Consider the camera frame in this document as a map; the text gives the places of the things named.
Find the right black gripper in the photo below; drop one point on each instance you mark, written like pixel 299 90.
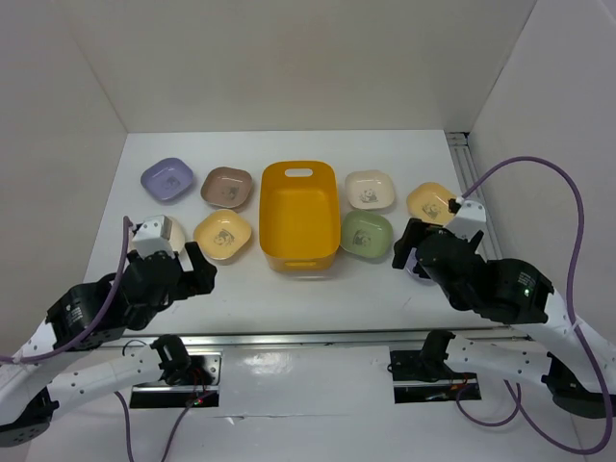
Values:
pixel 412 227

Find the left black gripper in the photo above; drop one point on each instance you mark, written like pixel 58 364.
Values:
pixel 202 277

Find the yellow plate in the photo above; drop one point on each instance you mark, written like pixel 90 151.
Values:
pixel 429 202
pixel 222 235

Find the lavender plate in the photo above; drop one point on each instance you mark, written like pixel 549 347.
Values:
pixel 416 272
pixel 168 179

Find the cream plate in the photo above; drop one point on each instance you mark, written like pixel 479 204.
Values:
pixel 177 238
pixel 370 190

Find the green plate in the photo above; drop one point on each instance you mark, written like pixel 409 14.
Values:
pixel 365 234

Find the brown plate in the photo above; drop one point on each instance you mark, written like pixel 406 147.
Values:
pixel 226 187

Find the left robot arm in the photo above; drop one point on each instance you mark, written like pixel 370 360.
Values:
pixel 37 384

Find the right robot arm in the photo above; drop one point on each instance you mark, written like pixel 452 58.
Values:
pixel 578 366

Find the yellow plastic bin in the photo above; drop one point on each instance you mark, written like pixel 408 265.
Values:
pixel 299 216

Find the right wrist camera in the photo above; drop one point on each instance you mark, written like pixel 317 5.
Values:
pixel 469 217

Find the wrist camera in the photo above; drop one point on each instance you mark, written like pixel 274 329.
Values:
pixel 469 217
pixel 153 236

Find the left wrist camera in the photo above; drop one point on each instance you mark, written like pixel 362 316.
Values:
pixel 153 236

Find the aluminium rail front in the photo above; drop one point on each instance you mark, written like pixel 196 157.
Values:
pixel 325 338

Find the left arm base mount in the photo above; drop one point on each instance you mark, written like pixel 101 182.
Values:
pixel 198 386

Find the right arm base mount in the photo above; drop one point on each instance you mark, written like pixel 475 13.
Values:
pixel 416 382

